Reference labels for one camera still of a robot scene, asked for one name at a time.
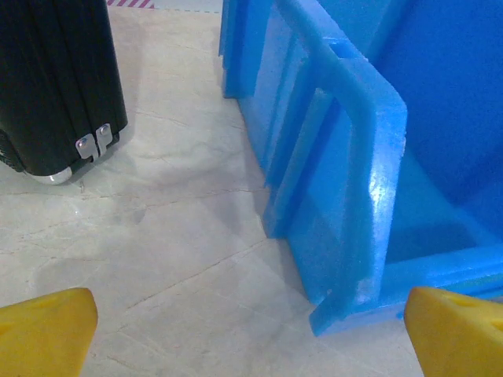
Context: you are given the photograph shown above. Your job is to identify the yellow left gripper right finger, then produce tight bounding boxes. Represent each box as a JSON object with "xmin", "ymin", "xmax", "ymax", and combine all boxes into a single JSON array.
[{"xmin": 403, "ymin": 286, "xmax": 503, "ymax": 377}]

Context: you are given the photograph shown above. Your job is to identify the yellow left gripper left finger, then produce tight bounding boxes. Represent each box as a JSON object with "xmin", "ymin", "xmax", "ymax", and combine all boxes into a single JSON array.
[{"xmin": 0, "ymin": 287, "xmax": 99, "ymax": 377}]

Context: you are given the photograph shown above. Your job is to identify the blue plastic bin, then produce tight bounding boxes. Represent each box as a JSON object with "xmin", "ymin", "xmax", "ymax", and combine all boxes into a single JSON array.
[{"xmin": 218, "ymin": 0, "xmax": 503, "ymax": 339}]

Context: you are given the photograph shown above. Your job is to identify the black hard case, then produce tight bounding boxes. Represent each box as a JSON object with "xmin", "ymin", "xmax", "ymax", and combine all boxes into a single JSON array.
[{"xmin": 0, "ymin": 0, "xmax": 129, "ymax": 186}]

